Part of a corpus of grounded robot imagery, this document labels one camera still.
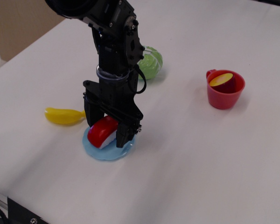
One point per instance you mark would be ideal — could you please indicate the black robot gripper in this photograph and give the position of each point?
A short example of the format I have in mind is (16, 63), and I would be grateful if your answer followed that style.
(116, 99)

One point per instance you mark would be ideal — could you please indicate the red and white toy sushi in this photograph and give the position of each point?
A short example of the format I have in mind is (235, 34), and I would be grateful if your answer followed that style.
(103, 132)

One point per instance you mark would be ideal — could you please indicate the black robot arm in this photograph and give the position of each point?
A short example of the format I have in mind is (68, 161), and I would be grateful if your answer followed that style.
(115, 34)

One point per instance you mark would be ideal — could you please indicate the light blue toy plate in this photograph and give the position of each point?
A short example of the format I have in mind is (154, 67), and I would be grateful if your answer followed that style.
(108, 153)

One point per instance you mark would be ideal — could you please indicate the yellow toy banana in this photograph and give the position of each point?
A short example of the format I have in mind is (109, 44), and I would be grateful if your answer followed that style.
(63, 116)

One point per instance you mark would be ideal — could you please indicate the green toy cabbage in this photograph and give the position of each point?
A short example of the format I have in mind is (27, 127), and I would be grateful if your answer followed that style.
(152, 62)

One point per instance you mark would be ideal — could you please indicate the red plastic cup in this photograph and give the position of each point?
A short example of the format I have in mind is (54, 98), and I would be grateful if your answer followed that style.
(224, 100)

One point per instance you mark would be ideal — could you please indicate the purple and yellow toy fruit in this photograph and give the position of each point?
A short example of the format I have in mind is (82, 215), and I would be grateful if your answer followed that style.
(224, 83)

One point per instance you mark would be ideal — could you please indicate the black corner bracket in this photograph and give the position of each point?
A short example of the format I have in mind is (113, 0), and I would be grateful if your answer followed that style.
(17, 214)

